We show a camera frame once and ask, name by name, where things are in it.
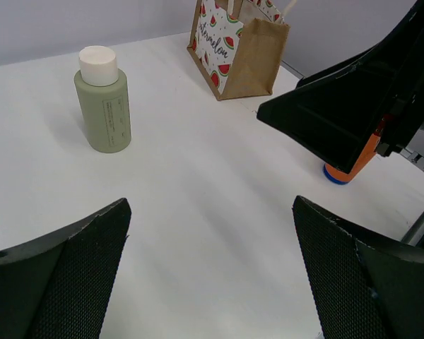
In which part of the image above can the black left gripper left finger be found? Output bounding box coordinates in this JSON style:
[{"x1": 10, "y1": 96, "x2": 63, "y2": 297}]
[{"x1": 0, "y1": 198, "x2": 131, "y2": 338}]

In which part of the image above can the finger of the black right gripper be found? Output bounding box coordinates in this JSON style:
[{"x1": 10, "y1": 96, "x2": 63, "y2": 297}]
[{"x1": 257, "y1": 1, "x2": 424, "y2": 173}]

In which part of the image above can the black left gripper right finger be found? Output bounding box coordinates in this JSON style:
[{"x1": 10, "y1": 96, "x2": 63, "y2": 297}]
[{"x1": 293, "y1": 196, "x2": 424, "y2": 338}]

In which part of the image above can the watermelon canvas tote bag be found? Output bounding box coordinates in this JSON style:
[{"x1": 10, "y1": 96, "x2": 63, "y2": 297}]
[{"x1": 187, "y1": 0, "x2": 296, "y2": 101}]

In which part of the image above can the green bottle white cap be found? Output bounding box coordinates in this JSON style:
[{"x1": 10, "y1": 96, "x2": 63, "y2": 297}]
[{"x1": 73, "y1": 45, "x2": 131, "y2": 153}]

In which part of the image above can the orange bottle blue cap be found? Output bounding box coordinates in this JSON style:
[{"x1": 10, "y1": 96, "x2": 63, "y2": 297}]
[{"x1": 322, "y1": 134, "x2": 380, "y2": 185}]

